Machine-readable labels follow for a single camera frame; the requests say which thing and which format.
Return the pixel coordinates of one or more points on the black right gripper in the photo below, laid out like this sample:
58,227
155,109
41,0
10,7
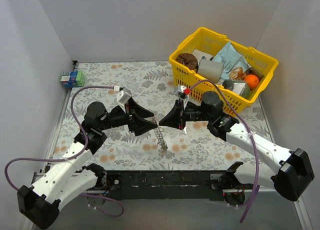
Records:
180,116

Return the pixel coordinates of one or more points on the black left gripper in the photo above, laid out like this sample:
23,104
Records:
130,119

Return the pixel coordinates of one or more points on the steel disc with keyrings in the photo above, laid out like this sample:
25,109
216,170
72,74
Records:
158,131

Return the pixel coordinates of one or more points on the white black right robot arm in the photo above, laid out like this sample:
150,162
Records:
289,171

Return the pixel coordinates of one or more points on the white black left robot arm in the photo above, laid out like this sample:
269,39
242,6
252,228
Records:
68,178

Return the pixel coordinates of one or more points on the floral table mat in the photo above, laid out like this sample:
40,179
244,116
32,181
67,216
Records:
152,87

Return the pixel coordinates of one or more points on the yellow plastic basket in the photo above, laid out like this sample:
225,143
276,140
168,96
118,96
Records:
206,40

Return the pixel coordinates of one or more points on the brown round package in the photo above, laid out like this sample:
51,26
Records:
188,60

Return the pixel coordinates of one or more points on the white cylinder container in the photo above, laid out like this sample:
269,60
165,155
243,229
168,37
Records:
210,70

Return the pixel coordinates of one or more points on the white box in basket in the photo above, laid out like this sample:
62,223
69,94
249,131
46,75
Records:
199,55

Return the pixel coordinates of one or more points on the blue green sponge pack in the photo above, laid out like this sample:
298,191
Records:
73,79

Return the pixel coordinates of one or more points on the green speckled package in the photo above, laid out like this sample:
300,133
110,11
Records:
242,89

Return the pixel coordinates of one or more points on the light blue chips bag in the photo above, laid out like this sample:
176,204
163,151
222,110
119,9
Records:
232,61

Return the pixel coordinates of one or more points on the orange fruit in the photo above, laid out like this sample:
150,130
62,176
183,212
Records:
252,81

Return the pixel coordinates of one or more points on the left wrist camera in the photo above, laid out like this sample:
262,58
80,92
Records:
122,97

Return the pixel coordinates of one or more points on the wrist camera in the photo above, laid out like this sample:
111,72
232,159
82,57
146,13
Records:
182,92
122,97

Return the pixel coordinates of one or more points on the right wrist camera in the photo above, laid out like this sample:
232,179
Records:
182,92

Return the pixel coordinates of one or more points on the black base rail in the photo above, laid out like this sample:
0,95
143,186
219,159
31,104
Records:
172,184

